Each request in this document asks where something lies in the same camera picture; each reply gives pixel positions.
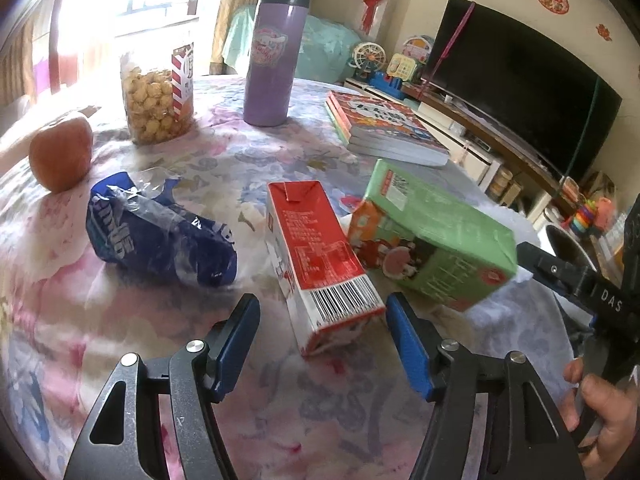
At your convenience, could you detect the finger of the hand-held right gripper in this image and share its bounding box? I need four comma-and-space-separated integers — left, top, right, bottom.
516, 241, 598, 311

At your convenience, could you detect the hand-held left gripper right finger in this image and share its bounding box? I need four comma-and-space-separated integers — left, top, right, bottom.
385, 292, 586, 480

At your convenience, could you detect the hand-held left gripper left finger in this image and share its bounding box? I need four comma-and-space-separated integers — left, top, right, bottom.
64, 293, 262, 480

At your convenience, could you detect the green drink carton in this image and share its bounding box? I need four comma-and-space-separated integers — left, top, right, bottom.
347, 158, 518, 313

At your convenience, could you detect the red white drink carton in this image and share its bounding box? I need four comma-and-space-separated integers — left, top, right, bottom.
266, 180, 387, 358

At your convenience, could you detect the person's right hand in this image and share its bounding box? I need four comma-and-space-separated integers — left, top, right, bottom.
562, 357, 640, 480

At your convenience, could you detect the blue cookie wrapper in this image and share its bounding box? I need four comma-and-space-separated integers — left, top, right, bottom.
86, 171, 238, 288

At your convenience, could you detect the white television cabinet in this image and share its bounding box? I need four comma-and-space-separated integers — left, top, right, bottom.
345, 77, 576, 216

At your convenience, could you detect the black flat television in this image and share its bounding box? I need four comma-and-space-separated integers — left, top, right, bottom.
420, 0, 623, 183

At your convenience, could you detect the blue toy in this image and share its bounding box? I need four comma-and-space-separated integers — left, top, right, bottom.
369, 72, 403, 101

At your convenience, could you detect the pink stick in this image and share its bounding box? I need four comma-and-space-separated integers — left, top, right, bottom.
422, 2, 476, 86

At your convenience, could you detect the yellow green toy phone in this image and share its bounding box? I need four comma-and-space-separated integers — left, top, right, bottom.
387, 52, 420, 83

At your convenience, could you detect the pink toy house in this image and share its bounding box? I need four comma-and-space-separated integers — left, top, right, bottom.
402, 36, 435, 61

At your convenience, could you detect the clear jar of snack balls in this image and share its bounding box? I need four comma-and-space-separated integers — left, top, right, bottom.
119, 42, 196, 146

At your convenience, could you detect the red apple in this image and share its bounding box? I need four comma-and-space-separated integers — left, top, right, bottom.
28, 114, 94, 193

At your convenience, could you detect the toy ferris wheel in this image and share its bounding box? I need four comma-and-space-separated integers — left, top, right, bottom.
350, 41, 388, 81

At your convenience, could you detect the purple thermos bottle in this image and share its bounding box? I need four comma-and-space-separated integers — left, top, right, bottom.
242, 0, 314, 127

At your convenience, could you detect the teal covered armchair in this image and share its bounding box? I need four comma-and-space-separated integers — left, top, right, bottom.
221, 5, 368, 83

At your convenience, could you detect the rainbow stacking ring toy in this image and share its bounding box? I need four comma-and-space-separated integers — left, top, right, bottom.
572, 197, 601, 236

